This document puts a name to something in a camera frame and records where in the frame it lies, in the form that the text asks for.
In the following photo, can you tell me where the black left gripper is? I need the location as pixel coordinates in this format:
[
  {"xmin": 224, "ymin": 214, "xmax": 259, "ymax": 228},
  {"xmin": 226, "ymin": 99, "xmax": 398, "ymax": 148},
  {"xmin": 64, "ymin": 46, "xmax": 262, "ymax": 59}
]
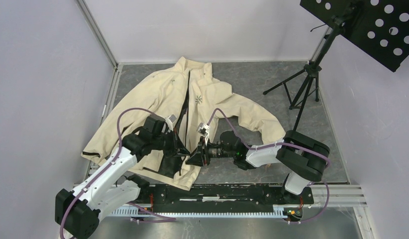
[{"xmin": 152, "ymin": 128, "xmax": 191, "ymax": 158}]

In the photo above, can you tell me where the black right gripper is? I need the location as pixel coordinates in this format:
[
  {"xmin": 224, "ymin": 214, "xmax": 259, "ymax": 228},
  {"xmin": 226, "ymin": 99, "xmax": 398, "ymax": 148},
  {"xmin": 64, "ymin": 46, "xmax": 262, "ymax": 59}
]
[{"xmin": 185, "ymin": 135, "xmax": 235, "ymax": 167}]

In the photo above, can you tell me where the cream zip-up jacket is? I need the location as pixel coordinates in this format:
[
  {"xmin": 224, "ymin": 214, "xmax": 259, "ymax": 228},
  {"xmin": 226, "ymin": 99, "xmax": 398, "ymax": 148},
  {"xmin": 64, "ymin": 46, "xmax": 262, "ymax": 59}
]
[{"xmin": 81, "ymin": 56, "xmax": 287, "ymax": 191}]

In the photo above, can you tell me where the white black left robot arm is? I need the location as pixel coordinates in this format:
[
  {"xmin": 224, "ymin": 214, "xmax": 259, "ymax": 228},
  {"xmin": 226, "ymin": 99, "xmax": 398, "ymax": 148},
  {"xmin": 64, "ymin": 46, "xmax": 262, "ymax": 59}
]
[{"xmin": 55, "ymin": 115, "xmax": 189, "ymax": 239}]

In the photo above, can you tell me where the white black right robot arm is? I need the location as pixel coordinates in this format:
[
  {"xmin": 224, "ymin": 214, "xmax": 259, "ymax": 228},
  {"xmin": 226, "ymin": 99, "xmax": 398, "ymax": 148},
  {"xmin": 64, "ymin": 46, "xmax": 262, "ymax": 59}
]
[{"xmin": 186, "ymin": 130, "xmax": 331, "ymax": 203}]

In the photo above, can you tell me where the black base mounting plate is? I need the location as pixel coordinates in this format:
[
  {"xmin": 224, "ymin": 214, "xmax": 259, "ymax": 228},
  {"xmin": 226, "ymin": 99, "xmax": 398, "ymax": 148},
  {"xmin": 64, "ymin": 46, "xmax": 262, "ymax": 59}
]
[{"xmin": 133, "ymin": 184, "xmax": 314, "ymax": 213}]

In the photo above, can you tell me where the black music stand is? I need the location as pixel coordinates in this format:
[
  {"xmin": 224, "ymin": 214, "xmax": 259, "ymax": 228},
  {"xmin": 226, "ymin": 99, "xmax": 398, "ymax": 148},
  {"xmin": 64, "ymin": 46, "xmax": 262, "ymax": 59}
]
[{"xmin": 263, "ymin": 0, "xmax": 409, "ymax": 130}]

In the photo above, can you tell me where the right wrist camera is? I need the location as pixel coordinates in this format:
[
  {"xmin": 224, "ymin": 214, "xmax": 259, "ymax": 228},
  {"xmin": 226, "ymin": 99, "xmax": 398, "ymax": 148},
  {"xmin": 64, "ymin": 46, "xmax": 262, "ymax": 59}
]
[{"xmin": 197, "ymin": 122, "xmax": 210, "ymax": 144}]

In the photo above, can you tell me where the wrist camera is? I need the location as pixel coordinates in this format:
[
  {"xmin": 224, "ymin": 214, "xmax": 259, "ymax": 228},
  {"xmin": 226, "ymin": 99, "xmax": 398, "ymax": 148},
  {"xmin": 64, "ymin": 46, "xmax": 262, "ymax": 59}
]
[
  {"xmin": 197, "ymin": 122, "xmax": 210, "ymax": 144},
  {"xmin": 165, "ymin": 115, "xmax": 177, "ymax": 131}
]

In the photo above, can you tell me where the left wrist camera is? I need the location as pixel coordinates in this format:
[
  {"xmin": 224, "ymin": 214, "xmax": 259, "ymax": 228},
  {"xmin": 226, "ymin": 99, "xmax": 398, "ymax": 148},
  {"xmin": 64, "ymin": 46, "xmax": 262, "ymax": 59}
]
[{"xmin": 165, "ymin": 115, "xmax": 177, "ymax": 131}]

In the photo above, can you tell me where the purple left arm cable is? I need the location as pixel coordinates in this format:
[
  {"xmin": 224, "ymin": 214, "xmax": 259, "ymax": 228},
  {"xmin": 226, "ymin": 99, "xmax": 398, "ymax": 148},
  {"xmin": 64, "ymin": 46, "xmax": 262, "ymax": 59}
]
[{"xmin": 59, "ymin": 107, "xmax": 177, "ymax": 239}]

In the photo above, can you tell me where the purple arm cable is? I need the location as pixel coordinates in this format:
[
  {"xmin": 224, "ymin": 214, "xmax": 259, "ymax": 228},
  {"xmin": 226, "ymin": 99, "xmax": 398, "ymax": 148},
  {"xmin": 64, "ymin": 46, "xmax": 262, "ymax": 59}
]
[
  {"xmin": 207, "ymin": 108, "xmax": 332, "ymax": 225},
  {"xmin": 59, "ymin": 107, "xmax": 177, "ymax": 239}
]

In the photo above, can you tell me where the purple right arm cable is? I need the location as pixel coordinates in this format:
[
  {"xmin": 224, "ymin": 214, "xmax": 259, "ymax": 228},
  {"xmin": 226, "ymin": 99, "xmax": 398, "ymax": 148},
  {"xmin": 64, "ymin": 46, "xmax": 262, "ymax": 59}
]
[{"xmin": 207, "ymin": 108, "xmax": 332, "ymax": 225}]

